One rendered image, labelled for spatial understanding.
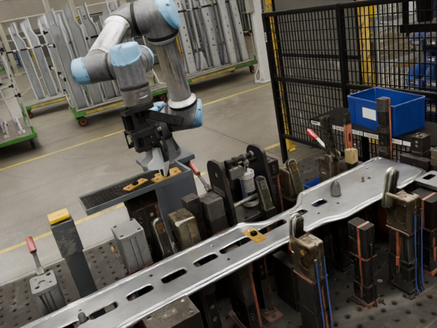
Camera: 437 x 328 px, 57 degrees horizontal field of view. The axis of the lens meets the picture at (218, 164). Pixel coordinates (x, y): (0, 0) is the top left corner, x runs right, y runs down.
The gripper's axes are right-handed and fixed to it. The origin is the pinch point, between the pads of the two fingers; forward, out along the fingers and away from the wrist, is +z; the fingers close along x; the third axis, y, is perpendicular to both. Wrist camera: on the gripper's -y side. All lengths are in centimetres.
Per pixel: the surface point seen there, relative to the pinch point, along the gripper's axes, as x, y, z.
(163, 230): -3.9, 3.9, 19.3
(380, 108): 2, -95, 11
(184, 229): -2.4, -2.1, 21.6
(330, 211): 20, -42, 27
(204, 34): -698, -465, 26
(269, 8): -220, -241, -22
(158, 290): 10.7, 15.1, 26.7
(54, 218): -24.9, 28.8, 10.6
